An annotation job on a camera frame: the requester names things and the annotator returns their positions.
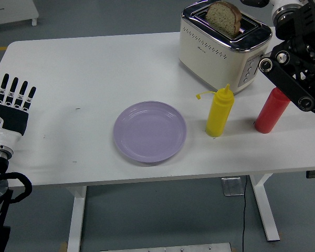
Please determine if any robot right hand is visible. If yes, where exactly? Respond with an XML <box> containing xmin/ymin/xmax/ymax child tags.
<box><xmin>239</xmin><ymin>0</ymin><xmax>304</xmax><ymax>14</ymax></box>

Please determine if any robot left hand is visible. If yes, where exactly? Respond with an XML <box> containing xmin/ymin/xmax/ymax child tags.
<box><xmin>0</xmin><ymin>73</ymin><xmax>37</xmax><ymax>148</ymax></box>

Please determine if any brown bread slice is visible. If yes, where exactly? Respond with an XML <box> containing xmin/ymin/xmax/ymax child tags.
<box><xmin>205</xmin><ymin>1</ymin><xmax>243</xmax><ymax>39</ymax></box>

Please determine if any cream and chrome toaster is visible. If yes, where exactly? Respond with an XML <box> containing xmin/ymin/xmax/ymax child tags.
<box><xmin>178</xmin><ymin>1</ymin><xmax>275</xmax><ymax>96</ymax></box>

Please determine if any purple plate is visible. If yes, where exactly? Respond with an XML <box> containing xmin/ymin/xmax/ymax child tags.
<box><xmin>113</xmin><ymin>101</ymin><xmax>187</xmax><ymax>164</ymax></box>

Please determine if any small metal floor plate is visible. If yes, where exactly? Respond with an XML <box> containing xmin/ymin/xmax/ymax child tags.
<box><xmin>220</xmin><ymin>177</ymin><xmax>245</xmax><ymax>196</ymax></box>

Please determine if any white platform furniture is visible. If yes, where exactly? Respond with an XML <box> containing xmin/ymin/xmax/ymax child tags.
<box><xmin>0</xmin><ymin>0</ymin><xmax>40</xmax><ymax>27</ymax></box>

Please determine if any red squeeze bottle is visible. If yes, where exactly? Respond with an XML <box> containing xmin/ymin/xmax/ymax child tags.
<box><xmin>254</xmin><ymin>87</ymin><xmax>291</xmax><ymax>134</ymax></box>

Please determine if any white table leg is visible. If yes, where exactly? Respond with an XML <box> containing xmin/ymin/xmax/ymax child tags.
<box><xmin>65</xmin><ymin>185</ymin><xmax>88</xmax><ymax>252</ymax></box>
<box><xmin>248</xmin><ymin>173</ymin><xmax>281</xmax><ymax>242</ymax></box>

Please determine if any yellow squeeze bottle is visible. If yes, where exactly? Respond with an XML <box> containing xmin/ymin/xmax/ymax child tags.
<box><xmin>195</xmin><ymin>83</ymin><xmax>235</xmax><ymax>138</ymax></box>

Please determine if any black floor cable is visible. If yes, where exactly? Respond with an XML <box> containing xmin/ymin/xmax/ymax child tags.
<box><xmin>241</xmin><ymin>175</ymin><xmax>247</xmax><ymax>252</ymax></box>

